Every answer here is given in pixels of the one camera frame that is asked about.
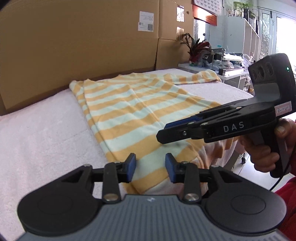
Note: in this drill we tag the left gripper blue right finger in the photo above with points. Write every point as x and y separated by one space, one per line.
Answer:
186 173

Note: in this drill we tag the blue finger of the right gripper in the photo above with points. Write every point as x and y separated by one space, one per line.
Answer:
174 134
184 121

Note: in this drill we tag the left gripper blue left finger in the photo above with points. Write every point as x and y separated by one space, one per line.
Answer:
114 174

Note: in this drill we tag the orange white striped sweater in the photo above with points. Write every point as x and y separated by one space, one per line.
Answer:
126 112

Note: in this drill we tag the pink towel mat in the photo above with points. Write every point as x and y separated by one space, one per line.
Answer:
39 144

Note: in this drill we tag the white side table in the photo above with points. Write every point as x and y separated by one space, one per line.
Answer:
234 77

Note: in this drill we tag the white shelf unit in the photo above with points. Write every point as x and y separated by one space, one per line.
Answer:
239 37

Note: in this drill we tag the right lower cardboard box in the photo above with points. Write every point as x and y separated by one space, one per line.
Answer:
170 54

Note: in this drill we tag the red leafed potted plant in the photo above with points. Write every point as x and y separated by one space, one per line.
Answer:
200 52

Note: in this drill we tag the right upper cardboard box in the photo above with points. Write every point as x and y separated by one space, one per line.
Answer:
175 19

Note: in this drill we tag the white shipping label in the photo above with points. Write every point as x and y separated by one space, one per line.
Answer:
146 22

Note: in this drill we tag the large centre cardboard box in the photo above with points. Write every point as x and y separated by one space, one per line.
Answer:
47 44

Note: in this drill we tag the wall calendar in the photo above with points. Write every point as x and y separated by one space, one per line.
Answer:
207 10

